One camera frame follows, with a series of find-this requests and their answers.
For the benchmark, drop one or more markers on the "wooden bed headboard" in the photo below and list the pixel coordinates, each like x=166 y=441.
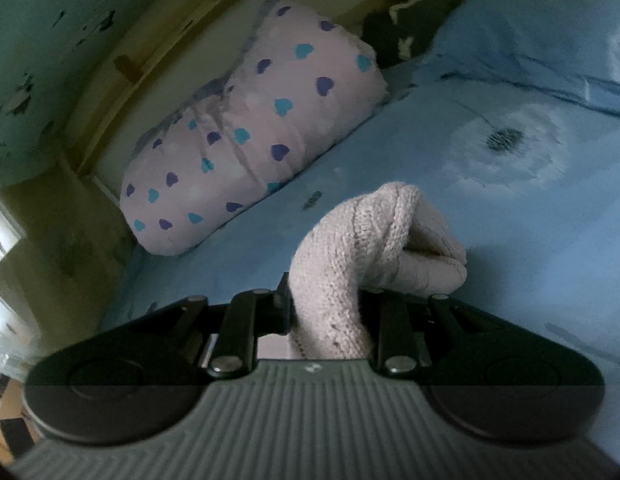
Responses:
x=154 y=60

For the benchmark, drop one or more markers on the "pink heart-print folded quilt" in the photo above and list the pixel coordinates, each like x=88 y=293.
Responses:
x=250 y=130

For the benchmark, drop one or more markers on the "blue pillow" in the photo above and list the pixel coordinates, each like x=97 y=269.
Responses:
x=530 y=40

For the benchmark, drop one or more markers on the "blue flower-print bed sheet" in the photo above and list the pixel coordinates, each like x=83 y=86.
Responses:
x=465 y=220

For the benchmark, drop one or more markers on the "dark cloth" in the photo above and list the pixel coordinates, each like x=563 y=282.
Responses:
x=390 y=30

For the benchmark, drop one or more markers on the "white furniture panel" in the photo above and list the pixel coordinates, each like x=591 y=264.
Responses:
x=2 y=235

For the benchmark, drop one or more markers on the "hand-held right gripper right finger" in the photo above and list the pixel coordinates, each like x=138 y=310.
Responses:
x=390 y=320

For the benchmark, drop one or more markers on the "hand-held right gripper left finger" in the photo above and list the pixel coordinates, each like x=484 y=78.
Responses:
x=279 y=310

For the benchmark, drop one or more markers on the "pink knitted sweater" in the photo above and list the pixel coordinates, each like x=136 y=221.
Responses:
x=335 y=260

